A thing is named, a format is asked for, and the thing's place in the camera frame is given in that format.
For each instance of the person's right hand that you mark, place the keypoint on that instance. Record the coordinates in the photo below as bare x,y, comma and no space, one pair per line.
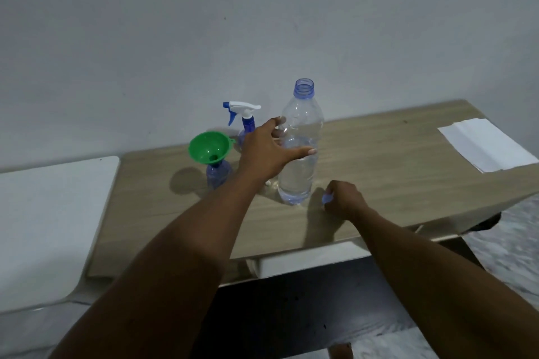
347,201

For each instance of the person's left hand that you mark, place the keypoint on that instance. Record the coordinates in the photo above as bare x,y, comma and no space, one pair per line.
263,157

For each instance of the blue bottle cap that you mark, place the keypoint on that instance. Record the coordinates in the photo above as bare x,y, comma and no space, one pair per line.
326,199

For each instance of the clear plastic water bottle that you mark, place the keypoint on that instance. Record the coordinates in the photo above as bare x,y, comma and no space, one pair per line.
301,178

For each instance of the white blue trigger spray head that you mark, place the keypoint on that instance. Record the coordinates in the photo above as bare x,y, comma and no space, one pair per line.
244,107

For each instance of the green plastic funnel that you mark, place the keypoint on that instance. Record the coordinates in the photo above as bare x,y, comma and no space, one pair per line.
208,146

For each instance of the person's right forearm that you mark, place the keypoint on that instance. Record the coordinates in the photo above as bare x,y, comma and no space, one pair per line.
442,287

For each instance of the person's left forearm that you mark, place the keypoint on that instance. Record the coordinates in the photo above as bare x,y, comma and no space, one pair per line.
168,270

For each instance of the person's right foot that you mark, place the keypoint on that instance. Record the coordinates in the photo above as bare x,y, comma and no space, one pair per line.
341,351

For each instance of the wooden table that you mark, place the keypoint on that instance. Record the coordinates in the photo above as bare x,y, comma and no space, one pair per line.
400,186

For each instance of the black wooden board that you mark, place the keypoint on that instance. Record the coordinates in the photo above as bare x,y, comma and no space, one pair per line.
294,308

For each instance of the white paper towel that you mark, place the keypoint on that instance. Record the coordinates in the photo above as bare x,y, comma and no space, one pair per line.
484,144

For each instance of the white side table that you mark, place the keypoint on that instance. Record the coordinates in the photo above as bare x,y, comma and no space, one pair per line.
50,224

